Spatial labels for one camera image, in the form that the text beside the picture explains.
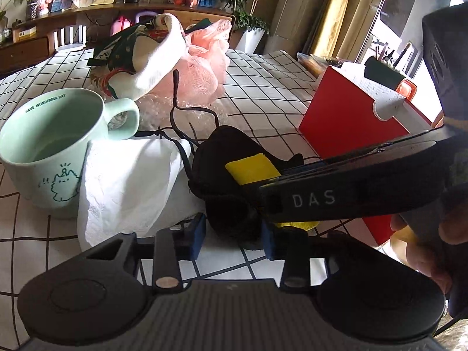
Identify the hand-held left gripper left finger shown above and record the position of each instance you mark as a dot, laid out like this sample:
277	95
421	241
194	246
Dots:
196	236

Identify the purple kettlebell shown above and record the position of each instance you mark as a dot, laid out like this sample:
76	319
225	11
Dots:
140	18

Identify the beige tower air conditioner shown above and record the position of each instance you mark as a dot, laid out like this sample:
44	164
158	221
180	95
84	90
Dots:
292	7

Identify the tall green houseplant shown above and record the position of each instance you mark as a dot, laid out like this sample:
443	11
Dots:
241	7

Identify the white router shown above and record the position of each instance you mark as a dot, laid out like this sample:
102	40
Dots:
71	45

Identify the black white checkered tablecloth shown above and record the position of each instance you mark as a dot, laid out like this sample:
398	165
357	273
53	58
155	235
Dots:
256	91

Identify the black soft pouch yellow patch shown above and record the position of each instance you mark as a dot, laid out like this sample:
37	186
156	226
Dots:
219	153

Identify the red box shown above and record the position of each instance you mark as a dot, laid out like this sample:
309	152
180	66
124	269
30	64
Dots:
340	117

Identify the person's right hand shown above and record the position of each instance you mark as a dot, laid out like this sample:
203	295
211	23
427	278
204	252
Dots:
420	259

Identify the white tissue cloth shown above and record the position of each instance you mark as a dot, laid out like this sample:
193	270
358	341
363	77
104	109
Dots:
120	190

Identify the mint green mug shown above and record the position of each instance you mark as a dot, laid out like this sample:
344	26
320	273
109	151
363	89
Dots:
36	182

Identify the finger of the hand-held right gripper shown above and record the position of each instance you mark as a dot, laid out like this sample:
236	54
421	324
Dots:
365	193
402	142

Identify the clear plastic storage case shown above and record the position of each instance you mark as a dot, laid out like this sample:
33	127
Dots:
314	64

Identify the white planter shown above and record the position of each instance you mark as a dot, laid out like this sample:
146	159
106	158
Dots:
250	40

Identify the yellow curtain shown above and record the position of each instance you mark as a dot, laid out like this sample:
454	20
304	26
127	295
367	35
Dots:
336	11

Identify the white green floral cloth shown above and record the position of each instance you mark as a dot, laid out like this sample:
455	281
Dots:
157	65

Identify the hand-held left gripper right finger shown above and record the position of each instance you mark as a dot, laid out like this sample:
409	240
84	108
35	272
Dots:
269	243

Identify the small cardboard box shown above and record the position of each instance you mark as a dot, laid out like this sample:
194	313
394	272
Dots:
25	33

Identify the wooden TV cabinet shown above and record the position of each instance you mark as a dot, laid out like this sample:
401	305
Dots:
33	53

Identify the dark green pen holder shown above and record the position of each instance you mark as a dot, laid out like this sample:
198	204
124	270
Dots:
382	73

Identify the pink toy case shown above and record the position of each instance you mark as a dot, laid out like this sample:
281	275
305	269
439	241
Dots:
119	27

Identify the pink mesh bath sponge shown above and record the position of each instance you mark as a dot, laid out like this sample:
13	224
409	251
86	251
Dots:
199	76

